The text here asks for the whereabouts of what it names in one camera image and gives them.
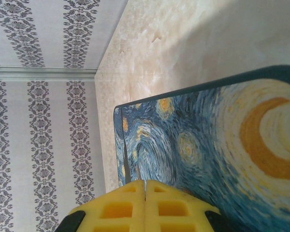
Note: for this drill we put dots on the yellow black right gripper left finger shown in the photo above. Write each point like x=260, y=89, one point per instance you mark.
x=111, y=212

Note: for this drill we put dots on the starry night painted tin box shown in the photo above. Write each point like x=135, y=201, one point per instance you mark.
x=207, y=145

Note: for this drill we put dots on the aluminium frame post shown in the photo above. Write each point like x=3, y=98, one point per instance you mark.
x=38, y=73

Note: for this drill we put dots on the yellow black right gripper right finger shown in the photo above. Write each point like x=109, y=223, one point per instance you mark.
x=178, y=212

